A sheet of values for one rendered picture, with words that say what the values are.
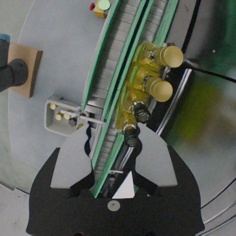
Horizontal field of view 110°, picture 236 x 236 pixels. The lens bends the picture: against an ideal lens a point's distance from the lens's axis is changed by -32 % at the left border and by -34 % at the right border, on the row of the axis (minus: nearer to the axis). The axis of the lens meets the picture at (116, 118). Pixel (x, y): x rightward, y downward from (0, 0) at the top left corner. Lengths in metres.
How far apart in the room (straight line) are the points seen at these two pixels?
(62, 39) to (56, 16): 0.14
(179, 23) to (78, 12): 0.44
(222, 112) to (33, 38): 0.78
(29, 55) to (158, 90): 0.60
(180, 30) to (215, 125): 0.39
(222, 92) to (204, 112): 0.06
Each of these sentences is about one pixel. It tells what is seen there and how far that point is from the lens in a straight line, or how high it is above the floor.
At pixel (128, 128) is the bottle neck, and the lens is 0.27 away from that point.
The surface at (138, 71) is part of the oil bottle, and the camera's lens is 0.27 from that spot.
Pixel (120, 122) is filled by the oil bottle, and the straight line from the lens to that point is 0.29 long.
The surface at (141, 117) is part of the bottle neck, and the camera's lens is 0.24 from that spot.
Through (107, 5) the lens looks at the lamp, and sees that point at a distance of 0.53.
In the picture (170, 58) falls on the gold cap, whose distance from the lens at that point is 0.19.
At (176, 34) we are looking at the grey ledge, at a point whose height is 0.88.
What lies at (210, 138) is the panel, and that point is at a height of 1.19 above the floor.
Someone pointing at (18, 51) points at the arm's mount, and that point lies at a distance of 0.73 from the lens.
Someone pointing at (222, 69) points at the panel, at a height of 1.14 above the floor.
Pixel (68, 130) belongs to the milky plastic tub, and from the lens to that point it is 0.67.
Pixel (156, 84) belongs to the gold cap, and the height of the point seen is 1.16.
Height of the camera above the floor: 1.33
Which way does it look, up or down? 62 degrees down
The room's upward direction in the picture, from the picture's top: 177 degrees clockwise
